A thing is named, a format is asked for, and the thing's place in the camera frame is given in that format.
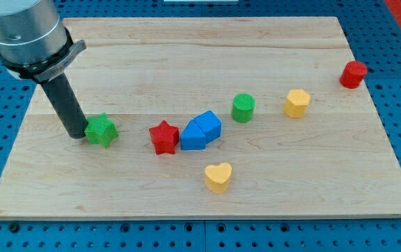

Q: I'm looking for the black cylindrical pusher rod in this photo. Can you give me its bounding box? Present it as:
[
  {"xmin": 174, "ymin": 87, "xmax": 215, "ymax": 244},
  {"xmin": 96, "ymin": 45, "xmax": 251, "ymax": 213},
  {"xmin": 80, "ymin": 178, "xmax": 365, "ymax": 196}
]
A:
[{"xmin": 41, "ymin": 73, "xmax": 88, "ymax": 139}]

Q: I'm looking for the grey clamp flange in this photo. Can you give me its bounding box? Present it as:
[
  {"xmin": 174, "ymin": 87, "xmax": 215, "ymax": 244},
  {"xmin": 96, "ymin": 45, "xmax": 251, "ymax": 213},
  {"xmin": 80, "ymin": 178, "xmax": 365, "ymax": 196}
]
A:
[{"xmin": 0, "ymin": 29, "xmax": 87, "ymax": 83}]

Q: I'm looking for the green star block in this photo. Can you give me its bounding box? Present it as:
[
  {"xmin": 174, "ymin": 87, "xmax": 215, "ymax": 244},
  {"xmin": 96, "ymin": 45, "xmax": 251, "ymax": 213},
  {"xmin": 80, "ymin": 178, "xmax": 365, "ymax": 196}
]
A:
[{"xmin": 84, "ymin": 113, "xmax": 119, "ymax": 148}]

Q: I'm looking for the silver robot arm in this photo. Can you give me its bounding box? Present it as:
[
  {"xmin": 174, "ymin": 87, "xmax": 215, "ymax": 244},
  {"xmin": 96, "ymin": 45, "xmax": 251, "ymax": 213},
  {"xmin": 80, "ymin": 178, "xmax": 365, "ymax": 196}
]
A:
[{"xmin": 0, "ymin": 0, "xmax": 87, "ymax": 139}]

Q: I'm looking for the red star block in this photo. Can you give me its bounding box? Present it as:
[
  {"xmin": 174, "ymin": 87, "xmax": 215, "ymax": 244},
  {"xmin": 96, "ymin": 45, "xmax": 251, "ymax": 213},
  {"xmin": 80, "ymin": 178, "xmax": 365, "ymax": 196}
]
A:
[{"xmin": 149, "ymin": 120, "xmax": 179, "ymax": 155}]

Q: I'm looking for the blue triangular block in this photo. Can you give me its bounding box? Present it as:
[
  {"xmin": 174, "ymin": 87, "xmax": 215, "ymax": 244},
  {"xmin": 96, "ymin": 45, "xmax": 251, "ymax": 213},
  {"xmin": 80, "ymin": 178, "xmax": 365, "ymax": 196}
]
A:
[{"xmin": 180, "ymin": 120, "xmax": 206, "ymax": 151}]

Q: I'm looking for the blue cube block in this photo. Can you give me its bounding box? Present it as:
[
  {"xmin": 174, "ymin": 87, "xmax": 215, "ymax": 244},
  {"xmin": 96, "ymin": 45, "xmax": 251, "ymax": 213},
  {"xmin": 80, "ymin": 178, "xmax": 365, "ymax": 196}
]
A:
[{"xmin": 194, "ymin": 111, "xmax": 222, "ymax": 144}]

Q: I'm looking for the wooden board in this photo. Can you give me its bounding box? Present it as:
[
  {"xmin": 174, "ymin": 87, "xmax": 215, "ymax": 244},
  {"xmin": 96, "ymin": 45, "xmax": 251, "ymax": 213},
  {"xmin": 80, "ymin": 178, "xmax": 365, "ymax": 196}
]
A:
[{"xmin": 0, "ymin": 16, "xmax": 401, "ymax": 221}]

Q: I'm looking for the yellow heart block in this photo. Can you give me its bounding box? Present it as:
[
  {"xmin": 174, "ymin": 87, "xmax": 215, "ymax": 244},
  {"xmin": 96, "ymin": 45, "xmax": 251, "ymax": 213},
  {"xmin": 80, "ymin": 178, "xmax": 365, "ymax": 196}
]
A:
[{"xmin": 204, "ymin": 162, "xmax": 232, "ymax": 194}]

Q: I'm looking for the green cylinder block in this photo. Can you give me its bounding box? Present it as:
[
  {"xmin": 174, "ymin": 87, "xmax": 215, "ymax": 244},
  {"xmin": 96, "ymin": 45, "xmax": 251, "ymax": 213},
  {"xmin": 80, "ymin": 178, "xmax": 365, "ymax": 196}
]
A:
[{"xmin": 231, "ymin": 93, "xmax": 255, "ymax": 123}]

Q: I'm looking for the yellow hexagon block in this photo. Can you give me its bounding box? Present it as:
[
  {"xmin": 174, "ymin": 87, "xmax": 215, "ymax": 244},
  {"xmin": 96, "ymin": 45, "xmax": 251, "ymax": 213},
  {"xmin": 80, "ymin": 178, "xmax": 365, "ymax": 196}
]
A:
[{"xmin": 283, "ymin": 89, "xmax": 311, "ymax": 118}]

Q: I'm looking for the red cylinder block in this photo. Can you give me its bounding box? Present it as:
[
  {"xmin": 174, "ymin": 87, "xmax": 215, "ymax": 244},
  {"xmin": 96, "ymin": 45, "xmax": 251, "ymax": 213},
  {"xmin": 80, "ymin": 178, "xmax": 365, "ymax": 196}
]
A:
[{"xmin": 339, "ymin": 60, "xmax": 367, "ymax": 89}]

